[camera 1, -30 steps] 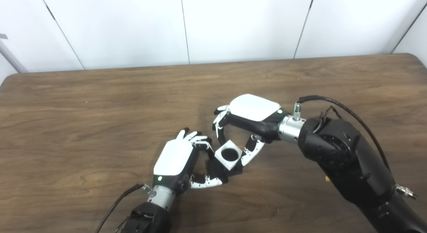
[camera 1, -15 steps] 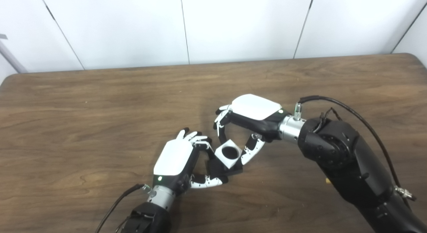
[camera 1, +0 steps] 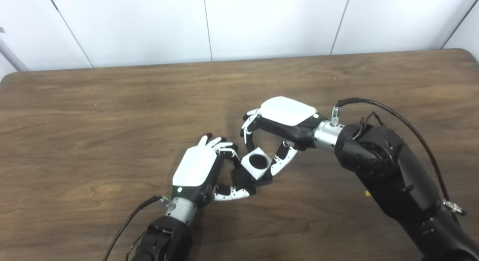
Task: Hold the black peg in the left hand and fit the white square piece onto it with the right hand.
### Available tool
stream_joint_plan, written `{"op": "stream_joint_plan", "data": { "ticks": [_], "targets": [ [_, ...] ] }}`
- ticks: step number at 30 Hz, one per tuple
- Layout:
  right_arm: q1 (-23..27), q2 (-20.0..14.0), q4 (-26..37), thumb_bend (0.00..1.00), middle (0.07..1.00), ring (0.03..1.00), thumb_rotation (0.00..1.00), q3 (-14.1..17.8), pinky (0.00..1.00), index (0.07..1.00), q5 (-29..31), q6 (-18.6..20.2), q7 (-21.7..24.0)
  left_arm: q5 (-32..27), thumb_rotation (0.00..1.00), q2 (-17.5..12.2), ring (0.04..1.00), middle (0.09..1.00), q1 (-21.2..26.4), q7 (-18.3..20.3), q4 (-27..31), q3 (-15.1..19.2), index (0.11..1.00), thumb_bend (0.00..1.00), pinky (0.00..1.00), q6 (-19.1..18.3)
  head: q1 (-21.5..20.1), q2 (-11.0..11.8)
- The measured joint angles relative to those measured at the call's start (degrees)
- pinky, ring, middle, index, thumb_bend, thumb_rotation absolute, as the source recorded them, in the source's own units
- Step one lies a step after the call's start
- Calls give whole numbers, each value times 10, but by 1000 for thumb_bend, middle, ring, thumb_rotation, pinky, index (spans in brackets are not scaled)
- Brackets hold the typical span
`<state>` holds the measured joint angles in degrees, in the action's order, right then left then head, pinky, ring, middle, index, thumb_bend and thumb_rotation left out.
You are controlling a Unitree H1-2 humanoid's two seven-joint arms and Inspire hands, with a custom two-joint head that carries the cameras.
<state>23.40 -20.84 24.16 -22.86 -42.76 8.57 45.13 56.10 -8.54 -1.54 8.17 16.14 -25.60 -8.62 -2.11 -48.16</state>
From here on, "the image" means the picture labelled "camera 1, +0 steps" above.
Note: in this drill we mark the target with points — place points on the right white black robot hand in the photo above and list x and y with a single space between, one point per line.
286 109

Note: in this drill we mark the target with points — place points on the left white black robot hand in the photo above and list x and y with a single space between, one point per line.
194 165

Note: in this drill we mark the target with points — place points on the black peg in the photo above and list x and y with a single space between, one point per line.
243 180

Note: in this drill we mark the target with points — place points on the white square piece with hole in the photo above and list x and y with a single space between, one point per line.
258 174

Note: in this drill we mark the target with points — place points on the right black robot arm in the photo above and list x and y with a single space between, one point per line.
389 171

